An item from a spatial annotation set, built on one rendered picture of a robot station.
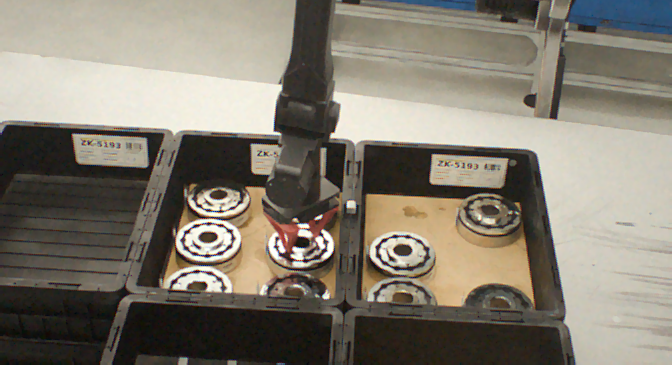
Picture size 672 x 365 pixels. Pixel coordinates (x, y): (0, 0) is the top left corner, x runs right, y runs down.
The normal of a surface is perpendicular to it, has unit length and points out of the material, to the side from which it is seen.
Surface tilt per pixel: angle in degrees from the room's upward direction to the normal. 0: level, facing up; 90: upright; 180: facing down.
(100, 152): 90
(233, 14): 0
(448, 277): 0
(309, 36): 93
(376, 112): 0
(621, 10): 90
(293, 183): 92
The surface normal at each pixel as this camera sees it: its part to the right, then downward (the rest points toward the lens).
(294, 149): 0.09, -0.72
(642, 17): -0.18, 0.58
